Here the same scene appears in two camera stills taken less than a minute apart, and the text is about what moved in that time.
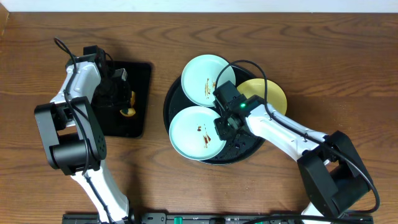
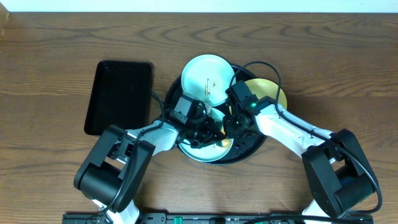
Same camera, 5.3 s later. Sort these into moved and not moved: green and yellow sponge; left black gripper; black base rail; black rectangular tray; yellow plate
Moved: left black gripper; green and yellow sponge
Not moved: yellow plate; black base rail; black rectangular tray
